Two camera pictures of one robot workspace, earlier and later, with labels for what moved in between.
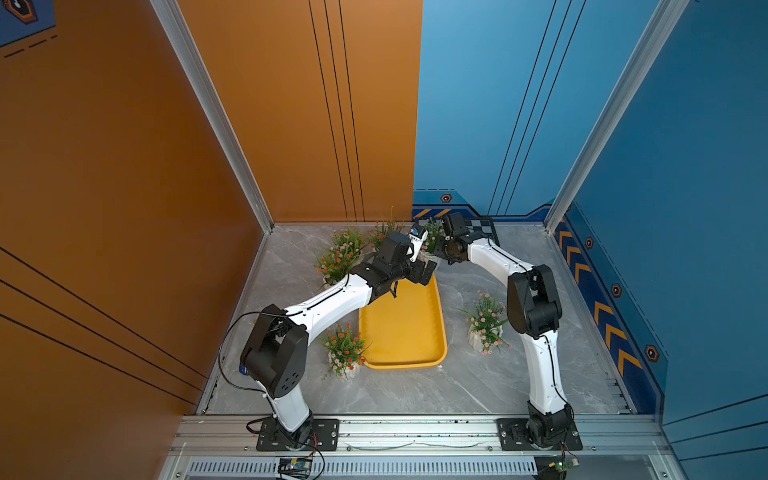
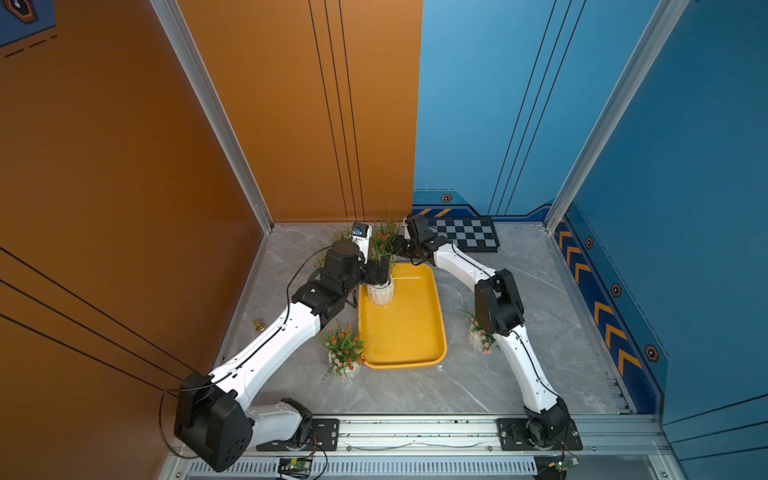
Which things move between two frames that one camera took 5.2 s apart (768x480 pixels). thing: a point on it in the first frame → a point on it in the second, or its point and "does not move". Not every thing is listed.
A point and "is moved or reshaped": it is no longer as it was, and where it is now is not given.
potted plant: x=345 y=348 does not move
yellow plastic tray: x=406 y=331 does not move
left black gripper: x=428 y=271 → x=371 y=275
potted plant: x=379 y=232 is moved or reshaped
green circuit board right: x=554 y=467 does not move
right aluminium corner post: x=667 y=16 does not move
